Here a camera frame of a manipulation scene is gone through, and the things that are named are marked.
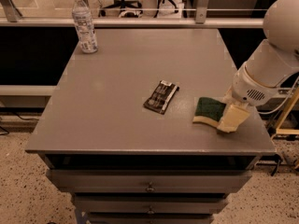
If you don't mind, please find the middle grey drawer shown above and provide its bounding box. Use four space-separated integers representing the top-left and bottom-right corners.
73 194 228 215

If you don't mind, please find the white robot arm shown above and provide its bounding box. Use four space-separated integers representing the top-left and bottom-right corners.
217 0 299 133

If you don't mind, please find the grey drawer cabinet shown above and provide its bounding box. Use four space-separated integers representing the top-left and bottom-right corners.
25 27 278 224

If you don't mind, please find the top grey drawer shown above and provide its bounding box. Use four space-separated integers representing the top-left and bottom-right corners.
46 170 251 194

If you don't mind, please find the bottom grey drawer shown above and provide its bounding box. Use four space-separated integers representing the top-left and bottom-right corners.
88 213 213 224

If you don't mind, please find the clear plastic water bottle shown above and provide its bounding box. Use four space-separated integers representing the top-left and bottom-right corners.
72 0 98 53

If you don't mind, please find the grey drawer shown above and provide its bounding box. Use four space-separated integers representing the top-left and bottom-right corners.
46 170 251 194
73 194 228 215
88 213 213 224

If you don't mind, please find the yellow wooden stand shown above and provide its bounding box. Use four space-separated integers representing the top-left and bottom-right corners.
271 88 299 138

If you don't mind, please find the grey metal railing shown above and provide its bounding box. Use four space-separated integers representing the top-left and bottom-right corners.
0 0 263 29

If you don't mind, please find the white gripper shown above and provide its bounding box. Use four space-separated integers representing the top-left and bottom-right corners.
217 63 282 133

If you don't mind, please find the green and yellow sponge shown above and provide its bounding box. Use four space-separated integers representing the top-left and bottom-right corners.
192 97 226 128

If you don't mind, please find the black snack packet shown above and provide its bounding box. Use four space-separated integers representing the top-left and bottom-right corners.
143 80 179 115

